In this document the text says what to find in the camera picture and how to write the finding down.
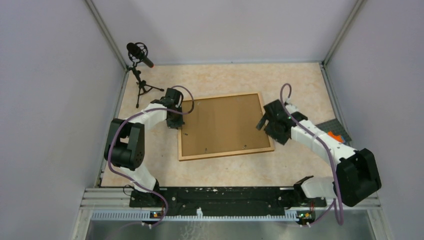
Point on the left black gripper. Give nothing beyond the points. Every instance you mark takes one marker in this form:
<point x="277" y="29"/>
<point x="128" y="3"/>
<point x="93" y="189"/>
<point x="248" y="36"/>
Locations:
<point x="176" y="125"/>

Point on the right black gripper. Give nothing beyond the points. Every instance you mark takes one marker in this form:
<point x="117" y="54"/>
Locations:
<point x="281" y="138"/>

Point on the wooden picture frame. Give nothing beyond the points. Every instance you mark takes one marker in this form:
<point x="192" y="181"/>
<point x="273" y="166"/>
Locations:
<point x="228" y="154"/>

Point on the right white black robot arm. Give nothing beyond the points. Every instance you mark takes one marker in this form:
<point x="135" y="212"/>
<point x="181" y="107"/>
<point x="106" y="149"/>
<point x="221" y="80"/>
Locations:
<point x="355" y="174"/>

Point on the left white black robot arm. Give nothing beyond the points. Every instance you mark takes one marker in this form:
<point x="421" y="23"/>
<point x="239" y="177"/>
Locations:
<point x="125" y="148"/>

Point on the black microphone on tripod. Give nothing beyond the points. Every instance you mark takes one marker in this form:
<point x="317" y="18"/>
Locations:
<point x="138" y="53"/>

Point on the dark grey mat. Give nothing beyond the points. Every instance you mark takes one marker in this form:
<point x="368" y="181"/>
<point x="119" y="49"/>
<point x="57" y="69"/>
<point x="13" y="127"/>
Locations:
<point x="336" y="127"/>

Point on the orange small object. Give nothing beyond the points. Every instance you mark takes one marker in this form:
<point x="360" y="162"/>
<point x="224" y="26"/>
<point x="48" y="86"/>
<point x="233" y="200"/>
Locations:
<point x="337" y="137"/>

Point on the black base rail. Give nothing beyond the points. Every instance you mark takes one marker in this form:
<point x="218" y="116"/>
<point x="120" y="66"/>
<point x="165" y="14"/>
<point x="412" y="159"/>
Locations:
<point x="224" y="201"/>

